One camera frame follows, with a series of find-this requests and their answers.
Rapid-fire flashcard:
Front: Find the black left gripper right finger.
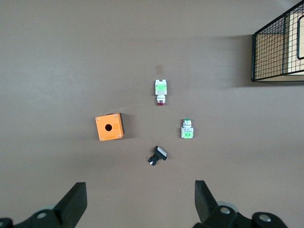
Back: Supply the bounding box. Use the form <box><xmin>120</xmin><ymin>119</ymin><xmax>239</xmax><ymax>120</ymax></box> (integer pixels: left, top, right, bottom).
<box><xmin>193</xmin><ymin>180</ymin><xmax>288</xmax><ymax>228</ymax></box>

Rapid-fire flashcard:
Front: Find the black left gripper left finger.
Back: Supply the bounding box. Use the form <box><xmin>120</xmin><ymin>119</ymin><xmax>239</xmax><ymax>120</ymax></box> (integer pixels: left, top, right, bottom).
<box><xmin>0</xmin><ymin>182</ymin><xmax>88</xmax><ymax>228</ymax></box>

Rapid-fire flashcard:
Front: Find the red push button switch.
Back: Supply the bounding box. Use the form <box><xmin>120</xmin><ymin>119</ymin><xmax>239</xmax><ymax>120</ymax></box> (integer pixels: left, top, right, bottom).
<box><xmin>154</xmin><ymin>79</ymin><xmax>168</xmax><ymax>106</ymax></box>

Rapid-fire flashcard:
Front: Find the black switch with white cap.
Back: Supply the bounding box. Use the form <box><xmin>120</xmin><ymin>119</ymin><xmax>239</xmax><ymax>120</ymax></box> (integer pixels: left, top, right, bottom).
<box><xmin>146</xmin><ymin>145</ymin><xmax>168</xmax><ymax>167</ymax></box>

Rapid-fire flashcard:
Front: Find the green push button switch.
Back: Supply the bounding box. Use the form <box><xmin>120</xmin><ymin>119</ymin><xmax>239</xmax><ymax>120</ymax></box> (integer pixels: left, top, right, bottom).
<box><xmin>180</xmin><ymin>118</ymin><xmax>194</xmax><ymax>140</ymax></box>

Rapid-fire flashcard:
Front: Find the orange button enclosure box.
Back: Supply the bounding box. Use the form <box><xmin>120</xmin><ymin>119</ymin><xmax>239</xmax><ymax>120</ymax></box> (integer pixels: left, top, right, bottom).
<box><xmin>95</xmin><ymin>113</ymin><xmax>125</xmax><ymax>142</ymax></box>

